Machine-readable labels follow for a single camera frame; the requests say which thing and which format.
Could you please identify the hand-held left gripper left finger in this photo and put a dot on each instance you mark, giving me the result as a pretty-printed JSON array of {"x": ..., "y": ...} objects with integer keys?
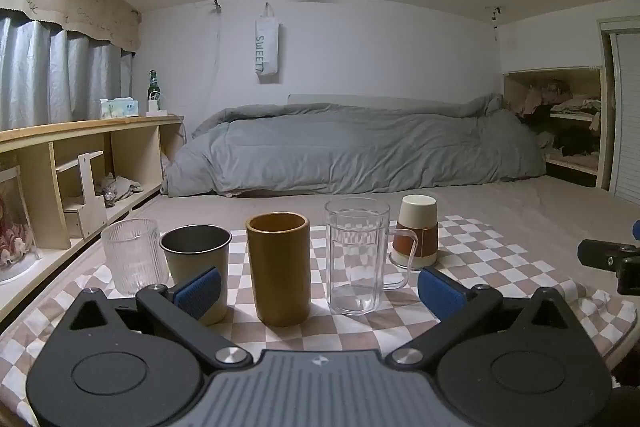
[{"x": 200, "y": 292}]

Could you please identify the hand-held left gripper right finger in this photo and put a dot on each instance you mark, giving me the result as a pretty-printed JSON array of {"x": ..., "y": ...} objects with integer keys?
[{"x": 440, "y": 294}]

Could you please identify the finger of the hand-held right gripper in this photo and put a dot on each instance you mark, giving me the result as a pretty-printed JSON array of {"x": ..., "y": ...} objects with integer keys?
[
  {"x": 600, "y": 254},
  {"x": 636, "y": 229}
]

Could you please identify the cream and brown cup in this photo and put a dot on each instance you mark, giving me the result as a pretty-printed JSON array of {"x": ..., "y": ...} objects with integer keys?
[{"x": 417, "y": 219}]

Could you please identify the grey metal cup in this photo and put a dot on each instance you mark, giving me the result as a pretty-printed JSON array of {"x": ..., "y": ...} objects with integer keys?
[{"x": 192, "y": 252}]

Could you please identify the ribbed glass cup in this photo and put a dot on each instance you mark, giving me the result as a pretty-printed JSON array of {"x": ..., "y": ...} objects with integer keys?
[{"x": 132, "y": 257}]

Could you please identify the brown bamboo cup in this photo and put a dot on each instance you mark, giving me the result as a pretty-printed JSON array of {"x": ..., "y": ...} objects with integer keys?
[{"x": 277, "y": 267}]

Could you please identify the checkered cloth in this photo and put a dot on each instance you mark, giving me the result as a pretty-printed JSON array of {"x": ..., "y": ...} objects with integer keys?
[{"x": 500, "y": 267}]

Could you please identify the clear glass mug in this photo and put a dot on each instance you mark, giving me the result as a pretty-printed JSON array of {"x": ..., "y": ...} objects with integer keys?
[{"x": 356, "y": 257}]

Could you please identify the wooden wardrobe niche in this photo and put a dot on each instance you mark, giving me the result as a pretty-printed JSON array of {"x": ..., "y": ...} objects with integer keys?
[{"x": 605, "y": 127}]

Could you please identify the white slatted door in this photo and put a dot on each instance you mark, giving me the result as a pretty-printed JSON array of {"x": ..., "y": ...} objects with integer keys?
[{"x": 627, "y": 117}]

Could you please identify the crumpled pale items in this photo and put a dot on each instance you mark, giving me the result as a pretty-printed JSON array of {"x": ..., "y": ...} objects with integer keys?
[{"x": 120, "y": 188}]

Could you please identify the pile of clothes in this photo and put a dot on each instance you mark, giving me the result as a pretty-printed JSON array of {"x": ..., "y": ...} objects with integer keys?
[{"x": 565, "y": 117}]

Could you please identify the wooden tool caddy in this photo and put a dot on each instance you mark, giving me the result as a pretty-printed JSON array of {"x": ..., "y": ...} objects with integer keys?
[{"x": 90, "y": 207}]

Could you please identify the grey duvet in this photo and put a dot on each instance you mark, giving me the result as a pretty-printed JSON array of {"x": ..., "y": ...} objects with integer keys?
[{"x": 350, "y": 147}]

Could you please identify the small white box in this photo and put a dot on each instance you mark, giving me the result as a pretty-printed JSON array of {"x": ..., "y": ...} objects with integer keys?
[{"x": 156, "y": 113}]

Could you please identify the clear glass jar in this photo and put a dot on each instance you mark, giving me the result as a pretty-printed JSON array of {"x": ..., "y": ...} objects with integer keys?
[{"x": 12, "y": 232}]

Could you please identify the tissue box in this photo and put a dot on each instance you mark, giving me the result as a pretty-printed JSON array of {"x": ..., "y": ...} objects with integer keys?
[{"x": 119, "y": 108}]

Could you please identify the green glass bottle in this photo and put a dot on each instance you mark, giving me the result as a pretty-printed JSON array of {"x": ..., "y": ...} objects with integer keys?
[{"x": 153, "y": 94}]

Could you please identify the wooden shelf unit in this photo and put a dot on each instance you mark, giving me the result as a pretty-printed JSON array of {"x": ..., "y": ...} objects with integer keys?
[{"x": 35, "y": 142}]

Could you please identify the white hanging bag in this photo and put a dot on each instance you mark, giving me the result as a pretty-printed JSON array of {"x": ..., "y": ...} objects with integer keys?
[{"x": 266, "y": 52}]

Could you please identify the grey curtain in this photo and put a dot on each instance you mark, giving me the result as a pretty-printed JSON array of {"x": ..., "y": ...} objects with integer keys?
[{"x": 45, "y": 72}]

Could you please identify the wall hook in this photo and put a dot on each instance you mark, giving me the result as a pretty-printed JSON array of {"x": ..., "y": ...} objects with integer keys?
[{"x": 217, "y": 5}]

